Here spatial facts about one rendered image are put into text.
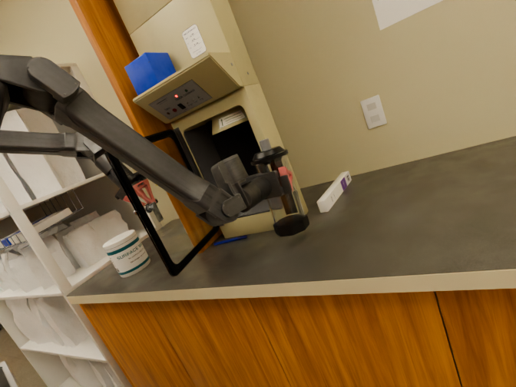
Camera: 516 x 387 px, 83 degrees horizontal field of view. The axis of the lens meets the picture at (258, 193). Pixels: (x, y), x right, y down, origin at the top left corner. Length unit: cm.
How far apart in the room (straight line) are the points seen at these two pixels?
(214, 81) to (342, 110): 59
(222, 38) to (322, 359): 93
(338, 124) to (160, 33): 73
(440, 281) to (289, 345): 46
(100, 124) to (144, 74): 42
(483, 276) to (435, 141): 73
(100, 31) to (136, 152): 65
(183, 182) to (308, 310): 45
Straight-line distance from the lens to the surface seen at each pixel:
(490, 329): 76
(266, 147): 81
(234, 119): 99
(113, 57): 114
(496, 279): 65
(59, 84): 58
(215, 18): 96
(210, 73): 87
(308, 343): 89
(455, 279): 65
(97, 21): 119
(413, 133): 128
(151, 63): 97
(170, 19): 105
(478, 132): 130
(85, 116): 59
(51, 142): 101
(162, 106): 101
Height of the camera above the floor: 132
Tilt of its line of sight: 14 degrees down
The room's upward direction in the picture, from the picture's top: 23 degrees counter-clockwise
